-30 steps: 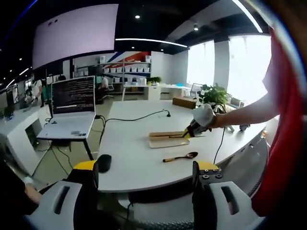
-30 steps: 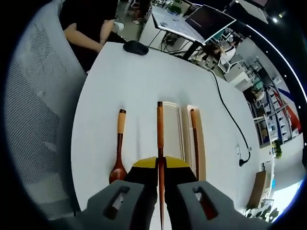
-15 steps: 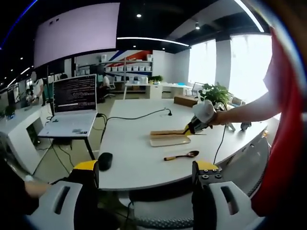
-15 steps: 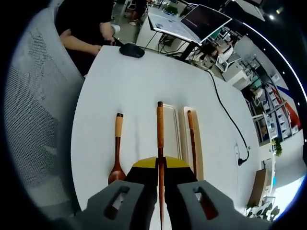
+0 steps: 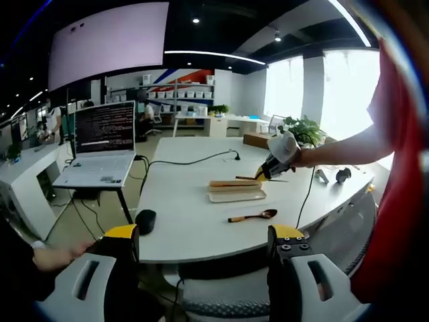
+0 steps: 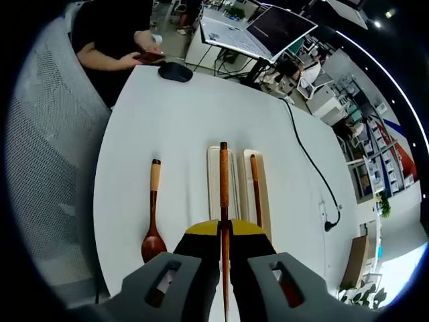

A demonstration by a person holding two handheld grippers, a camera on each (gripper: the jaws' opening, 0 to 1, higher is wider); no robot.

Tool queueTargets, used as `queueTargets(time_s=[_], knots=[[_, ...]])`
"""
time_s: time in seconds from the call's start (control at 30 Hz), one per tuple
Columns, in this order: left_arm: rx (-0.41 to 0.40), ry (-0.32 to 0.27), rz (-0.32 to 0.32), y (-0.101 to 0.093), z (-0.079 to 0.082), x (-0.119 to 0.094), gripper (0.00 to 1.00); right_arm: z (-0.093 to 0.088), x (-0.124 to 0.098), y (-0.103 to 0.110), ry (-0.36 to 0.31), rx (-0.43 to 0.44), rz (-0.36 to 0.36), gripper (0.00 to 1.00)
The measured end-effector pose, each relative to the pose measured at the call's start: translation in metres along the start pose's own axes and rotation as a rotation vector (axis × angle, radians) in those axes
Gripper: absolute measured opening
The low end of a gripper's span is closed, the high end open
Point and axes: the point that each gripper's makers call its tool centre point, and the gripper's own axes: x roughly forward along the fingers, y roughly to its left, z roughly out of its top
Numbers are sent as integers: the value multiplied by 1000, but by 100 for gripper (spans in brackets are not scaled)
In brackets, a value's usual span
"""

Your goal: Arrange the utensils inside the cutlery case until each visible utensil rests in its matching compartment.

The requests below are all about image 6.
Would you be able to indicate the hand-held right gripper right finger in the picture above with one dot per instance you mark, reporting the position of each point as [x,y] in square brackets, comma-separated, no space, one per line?
[254,268]

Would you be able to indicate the white swivel chair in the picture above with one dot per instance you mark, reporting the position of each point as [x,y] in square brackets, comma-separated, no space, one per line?
[315,89]

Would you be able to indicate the black computer mouse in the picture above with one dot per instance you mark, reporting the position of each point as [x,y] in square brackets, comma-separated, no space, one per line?
[174,72]

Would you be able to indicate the white mesh office chair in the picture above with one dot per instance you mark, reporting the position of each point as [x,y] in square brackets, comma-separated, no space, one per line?
[50,151]

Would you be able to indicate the cardboard box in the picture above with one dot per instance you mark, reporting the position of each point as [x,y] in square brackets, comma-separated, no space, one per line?
[357,261]

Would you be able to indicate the white cabinet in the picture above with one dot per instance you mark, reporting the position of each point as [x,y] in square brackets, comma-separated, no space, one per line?
[326,104]

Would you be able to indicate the beige cutlery case base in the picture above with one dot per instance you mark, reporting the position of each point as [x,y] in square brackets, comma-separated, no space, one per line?
[245,188]

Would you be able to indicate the white power strip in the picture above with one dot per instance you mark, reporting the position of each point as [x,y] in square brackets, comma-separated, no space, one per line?
[322,211]

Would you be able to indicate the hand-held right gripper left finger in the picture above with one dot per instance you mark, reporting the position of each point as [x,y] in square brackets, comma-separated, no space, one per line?
[187,268]

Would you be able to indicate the wooden chopstick utensil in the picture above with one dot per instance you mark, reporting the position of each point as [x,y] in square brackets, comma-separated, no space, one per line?
[224,174]
[255,181]

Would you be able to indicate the dark smartphone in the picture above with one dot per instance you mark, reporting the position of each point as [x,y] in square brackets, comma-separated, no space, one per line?
[151,57]

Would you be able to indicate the wooden spoon utensil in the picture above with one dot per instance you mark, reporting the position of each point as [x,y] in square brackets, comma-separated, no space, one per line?
[152,245]

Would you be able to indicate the shelf of white storage bins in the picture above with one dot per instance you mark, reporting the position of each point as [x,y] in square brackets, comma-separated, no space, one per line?
[388,161]

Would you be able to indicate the white laptop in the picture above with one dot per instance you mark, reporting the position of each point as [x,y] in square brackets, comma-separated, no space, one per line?
[281,27]

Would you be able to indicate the beige cutlery case lid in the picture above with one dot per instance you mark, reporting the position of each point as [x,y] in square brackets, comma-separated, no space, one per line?
[214,181]

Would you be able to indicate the small potted plant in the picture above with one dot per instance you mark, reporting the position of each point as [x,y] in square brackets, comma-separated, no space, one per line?
[385,206]

